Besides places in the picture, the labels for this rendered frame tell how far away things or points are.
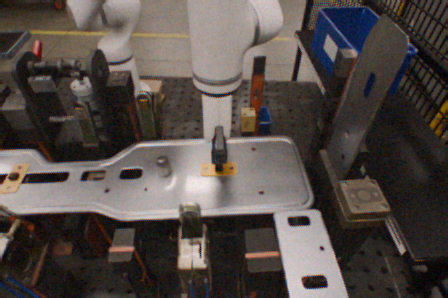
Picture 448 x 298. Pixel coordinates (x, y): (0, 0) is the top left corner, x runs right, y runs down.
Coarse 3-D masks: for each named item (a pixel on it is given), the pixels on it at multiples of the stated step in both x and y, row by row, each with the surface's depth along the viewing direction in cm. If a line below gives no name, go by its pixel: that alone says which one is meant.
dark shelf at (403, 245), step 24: (312, 72) 95; (384, 120) 76; (408, 120) 76; (384, 144) 70; (408, 144) 70; (432, 144) 70; (384, 168) 65; (408, 168) 65; (432, 168) 65; (384, 192) 60; (408, 192) 60; (432, 192) 60; (408, 216) 56; (432, 216) 56; (408, 240) 53; (432, 240) 53; (408, 264) 52; (432, 264) 52
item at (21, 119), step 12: (12, 96) 75; (0, 108) 72; (12, 108) 72; (24, 108) 72; (12, 120) 74; (24, 120) 74; (24, 132) 77; (36, 132) 77; (36, 144) 82; (48, 144) 82; (48, 156) 85; (60, 156) 88; (60, 180) 93
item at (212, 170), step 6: (210, 162) 69; (228, 162) 69; (234, 162) 69; (210, 168) 68; (216, 168) 67; (222, 168) 68; (228, 168) 68; (234, 168) 68; (204, 174) 67; (210, 174) 67; (216, 174) 67; (222, 174) 67; (228, 174) 67; (234, 174) 67
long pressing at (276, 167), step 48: (144, 144) 73; (192, 144) 74; (240, 144) 74; (288, 144) 74; (48, 192) 64; (96, 192) 64; (144, 192) 64; (192, 192) 64; (240, 192) 64; (288, 192) 64
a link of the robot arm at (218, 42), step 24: (192, 0) 38; (216, 0) 37; (240, 0) 38; (192, 24) 41; (216, 24) 39; (240, 24) 41; (192, 48) 44; (216, 48) 42; (240, 48) 44; (216, 72) 45; (240, 72) 47
